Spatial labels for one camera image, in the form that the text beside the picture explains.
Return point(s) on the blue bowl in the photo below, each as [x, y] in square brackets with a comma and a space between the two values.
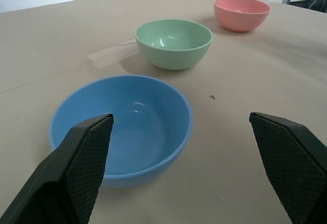
[143, 142]

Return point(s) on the clear tape strip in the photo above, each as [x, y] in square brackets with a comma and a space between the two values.
[110, 54]

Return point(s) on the green bowl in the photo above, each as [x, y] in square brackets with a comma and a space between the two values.
[176, 43]

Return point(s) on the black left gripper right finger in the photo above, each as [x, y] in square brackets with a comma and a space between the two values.
[291, 157]

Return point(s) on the red bowl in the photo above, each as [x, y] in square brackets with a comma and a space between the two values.
[242, 12]

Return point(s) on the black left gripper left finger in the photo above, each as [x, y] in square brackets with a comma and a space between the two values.
[64, 173]

